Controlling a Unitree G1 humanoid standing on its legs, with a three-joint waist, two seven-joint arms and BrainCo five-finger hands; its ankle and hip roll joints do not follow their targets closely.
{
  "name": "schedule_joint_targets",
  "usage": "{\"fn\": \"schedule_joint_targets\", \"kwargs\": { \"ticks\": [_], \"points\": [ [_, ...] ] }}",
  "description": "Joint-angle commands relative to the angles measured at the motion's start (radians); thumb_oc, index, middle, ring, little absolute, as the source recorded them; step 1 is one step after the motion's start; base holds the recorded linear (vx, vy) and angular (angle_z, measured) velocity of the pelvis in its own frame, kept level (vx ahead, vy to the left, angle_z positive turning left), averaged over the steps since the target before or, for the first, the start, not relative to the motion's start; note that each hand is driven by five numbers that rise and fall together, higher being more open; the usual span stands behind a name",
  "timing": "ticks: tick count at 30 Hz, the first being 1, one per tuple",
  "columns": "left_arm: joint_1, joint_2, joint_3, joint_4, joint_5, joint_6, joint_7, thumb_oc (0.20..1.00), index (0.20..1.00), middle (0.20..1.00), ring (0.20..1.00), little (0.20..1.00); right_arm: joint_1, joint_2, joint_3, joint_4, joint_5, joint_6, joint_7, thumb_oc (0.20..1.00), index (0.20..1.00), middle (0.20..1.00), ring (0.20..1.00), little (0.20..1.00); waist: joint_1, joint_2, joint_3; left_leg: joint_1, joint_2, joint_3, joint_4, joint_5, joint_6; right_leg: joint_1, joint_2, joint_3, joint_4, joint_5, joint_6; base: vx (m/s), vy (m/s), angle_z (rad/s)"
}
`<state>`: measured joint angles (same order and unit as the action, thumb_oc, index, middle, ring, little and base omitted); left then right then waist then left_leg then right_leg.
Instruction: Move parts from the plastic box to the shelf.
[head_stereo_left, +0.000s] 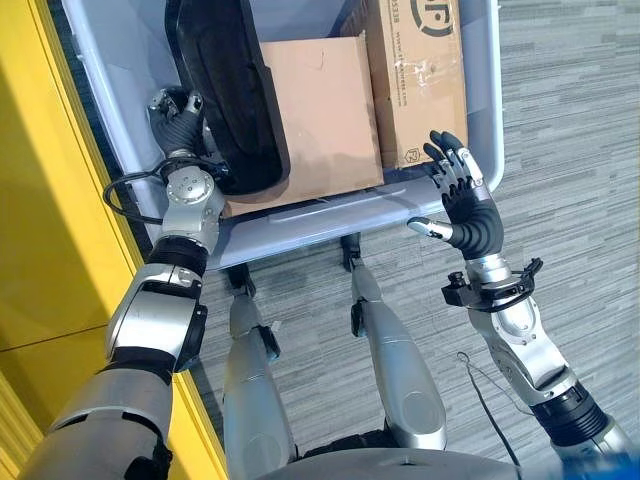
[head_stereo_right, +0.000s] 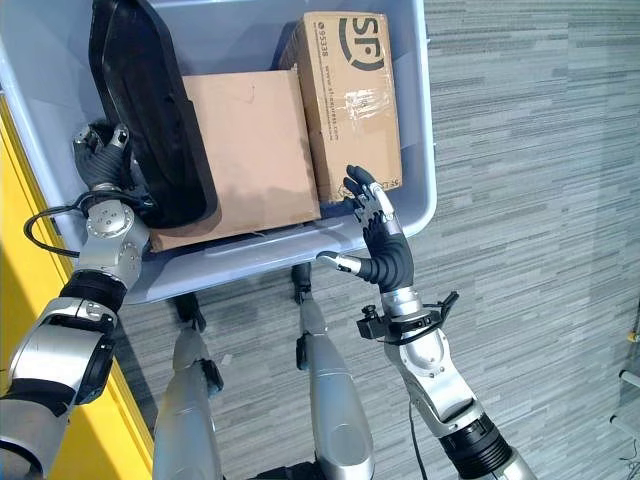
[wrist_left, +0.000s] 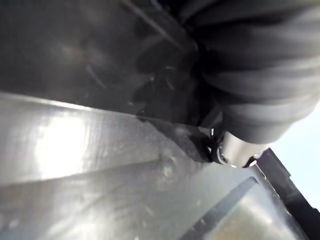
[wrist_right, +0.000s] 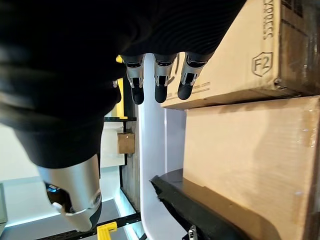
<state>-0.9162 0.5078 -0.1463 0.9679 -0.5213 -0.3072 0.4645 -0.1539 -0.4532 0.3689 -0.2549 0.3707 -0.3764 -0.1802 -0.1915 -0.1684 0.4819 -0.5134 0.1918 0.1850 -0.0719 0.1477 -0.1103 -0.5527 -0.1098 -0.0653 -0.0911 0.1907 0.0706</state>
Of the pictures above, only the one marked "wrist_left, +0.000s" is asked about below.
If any left robot hand, black cloth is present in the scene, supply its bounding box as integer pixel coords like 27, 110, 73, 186
178, 0, 320, 169

